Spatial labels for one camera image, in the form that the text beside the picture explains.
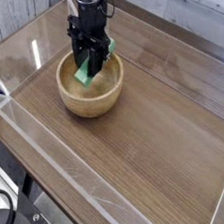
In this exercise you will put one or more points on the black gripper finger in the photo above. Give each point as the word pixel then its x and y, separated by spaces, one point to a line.
pixel 95 61
pixel 79 48

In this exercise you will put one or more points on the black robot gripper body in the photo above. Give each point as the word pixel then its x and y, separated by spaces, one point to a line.
pixel 91 24

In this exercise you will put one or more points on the green rectangular block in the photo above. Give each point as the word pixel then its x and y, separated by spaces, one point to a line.
pixel 81 74

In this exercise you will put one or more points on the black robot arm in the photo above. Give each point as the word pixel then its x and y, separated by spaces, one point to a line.
pixel 89 39

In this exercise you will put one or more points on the brown wooden bowl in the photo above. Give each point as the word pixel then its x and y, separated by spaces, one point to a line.
pixel 99 96

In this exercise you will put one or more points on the black table leg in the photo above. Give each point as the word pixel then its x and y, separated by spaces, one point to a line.
pixel 27 185

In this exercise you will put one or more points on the clear acrylic corner bracket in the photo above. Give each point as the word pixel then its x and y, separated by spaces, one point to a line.
pixel 72 9

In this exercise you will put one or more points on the clear acrylic tray wall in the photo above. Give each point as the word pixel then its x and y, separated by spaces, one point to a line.
pixel 75 187

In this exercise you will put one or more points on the black metal bracket with screw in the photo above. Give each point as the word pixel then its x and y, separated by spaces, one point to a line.
pixel 27 213

